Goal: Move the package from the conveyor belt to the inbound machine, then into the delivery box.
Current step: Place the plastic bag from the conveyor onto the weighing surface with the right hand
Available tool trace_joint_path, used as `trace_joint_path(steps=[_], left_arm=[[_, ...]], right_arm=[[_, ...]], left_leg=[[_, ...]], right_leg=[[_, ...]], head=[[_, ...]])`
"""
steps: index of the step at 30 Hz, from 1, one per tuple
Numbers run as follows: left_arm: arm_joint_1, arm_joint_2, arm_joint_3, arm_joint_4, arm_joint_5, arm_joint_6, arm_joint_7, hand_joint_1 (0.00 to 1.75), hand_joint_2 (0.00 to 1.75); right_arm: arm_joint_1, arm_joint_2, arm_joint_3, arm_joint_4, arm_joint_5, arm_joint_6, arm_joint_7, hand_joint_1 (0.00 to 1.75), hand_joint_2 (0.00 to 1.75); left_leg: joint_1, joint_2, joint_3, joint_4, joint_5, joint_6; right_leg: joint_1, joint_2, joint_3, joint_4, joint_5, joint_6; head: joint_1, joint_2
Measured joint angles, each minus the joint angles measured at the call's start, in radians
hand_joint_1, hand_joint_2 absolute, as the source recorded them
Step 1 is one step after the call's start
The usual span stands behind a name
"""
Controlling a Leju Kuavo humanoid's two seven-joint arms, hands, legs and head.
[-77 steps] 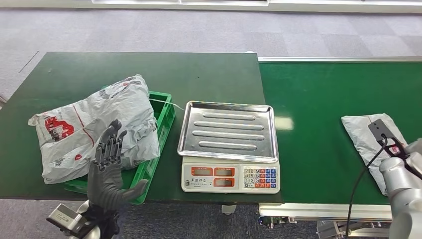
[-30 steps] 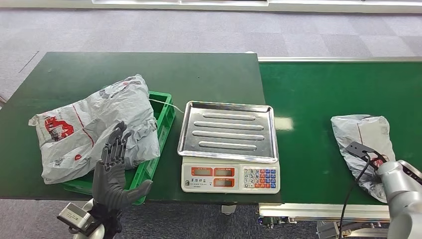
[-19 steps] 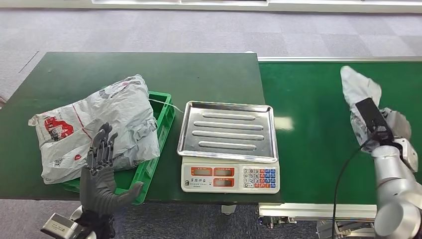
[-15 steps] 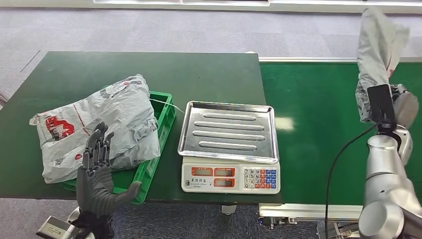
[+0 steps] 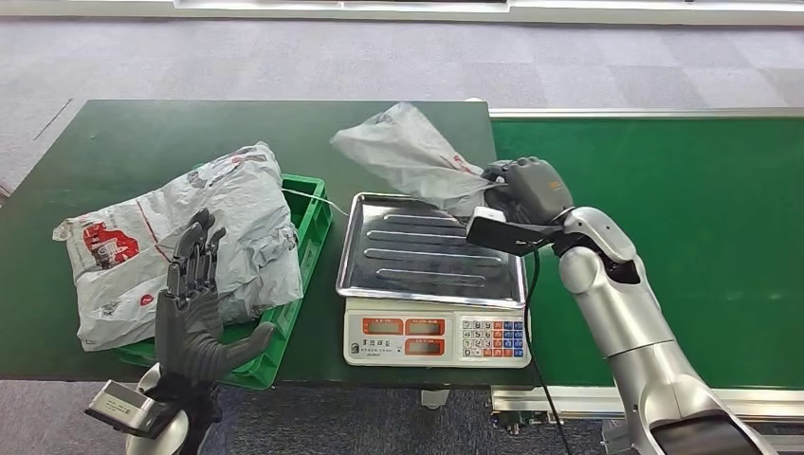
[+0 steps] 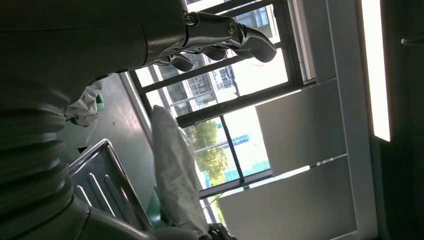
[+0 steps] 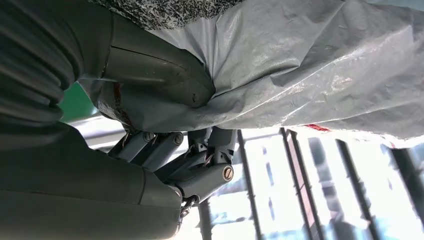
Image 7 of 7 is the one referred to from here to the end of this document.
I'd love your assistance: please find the dark window frame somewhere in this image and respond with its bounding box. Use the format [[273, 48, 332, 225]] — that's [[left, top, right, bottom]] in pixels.
[[198, 127, 424, 240]]

